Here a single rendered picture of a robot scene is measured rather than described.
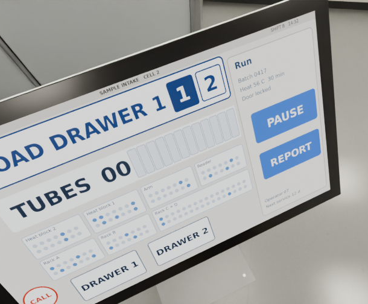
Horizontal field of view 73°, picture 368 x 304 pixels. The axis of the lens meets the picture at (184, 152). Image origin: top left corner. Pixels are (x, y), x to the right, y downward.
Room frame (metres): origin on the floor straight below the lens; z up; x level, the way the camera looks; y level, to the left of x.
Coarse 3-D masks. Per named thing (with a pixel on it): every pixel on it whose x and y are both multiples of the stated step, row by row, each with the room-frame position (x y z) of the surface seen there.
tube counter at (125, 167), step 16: (224, 112) 0.18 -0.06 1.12; (176, 128) 0.16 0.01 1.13; (192, 128) 0.16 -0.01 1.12; (208, 128) 0.16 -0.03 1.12; (224, 128) 0.16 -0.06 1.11; (144, 144) 0.15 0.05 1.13; (160, 144) 0.15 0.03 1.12; (176, 144) 0.15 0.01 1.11; (192, 144) 0.15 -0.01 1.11; (208, 144) 0.15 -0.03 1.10; (112, 160) 0.13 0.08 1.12; (128, 160) 0.13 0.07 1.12; (144, 160) 0.13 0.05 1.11; (160, 160) 0.13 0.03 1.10; (176, 160) 0.13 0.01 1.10; (112, 176) 0.12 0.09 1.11; (128, 176) 0.12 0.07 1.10; (144, 176) 0.12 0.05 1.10
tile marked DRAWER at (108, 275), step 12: (132, 252) 0.04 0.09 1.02; (108, 264) 0.03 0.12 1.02; (120, 264) 0.03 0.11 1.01; (132, 264) 0.03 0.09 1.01; (84, 276) 0.02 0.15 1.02; (96, 276) 0.02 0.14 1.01; (108, 276) 0.02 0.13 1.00; (120, 276) 0.02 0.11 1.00; (132, 276) 0.01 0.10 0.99; (84, 288) 0.01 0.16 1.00; (96, 288) 0.00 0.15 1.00; (108, 288) 0.00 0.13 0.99; (84, 300) -0.01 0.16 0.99
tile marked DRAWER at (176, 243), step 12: (180, 228) 0.07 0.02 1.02; (192, 228) 0.06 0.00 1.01; (204, 228) 0.06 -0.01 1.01; (156, 240) 0.05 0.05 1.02; (168, 240) 0.05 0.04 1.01; (180, 240) 0.05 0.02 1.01; (192, 240) 0.05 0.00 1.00; (204, 240) 0.05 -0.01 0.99; (156, 252) 0.04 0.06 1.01; (168, 252) 0.04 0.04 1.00; (180, 252) 0.04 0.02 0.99; (156, 264) 0.03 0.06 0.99
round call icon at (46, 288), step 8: (48, 280) 0.02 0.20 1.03; (32, 288) 0.01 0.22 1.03; (40, 288) 0.01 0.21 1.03; (48, 288) 0.01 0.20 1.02; (16, 296) 0.01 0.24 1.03; (24, 296) 0.01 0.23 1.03; (32, 296) 0.01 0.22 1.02; (40, 296) 0.00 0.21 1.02; (48, 296) 0.00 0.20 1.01; (56, 296) 0.00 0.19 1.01
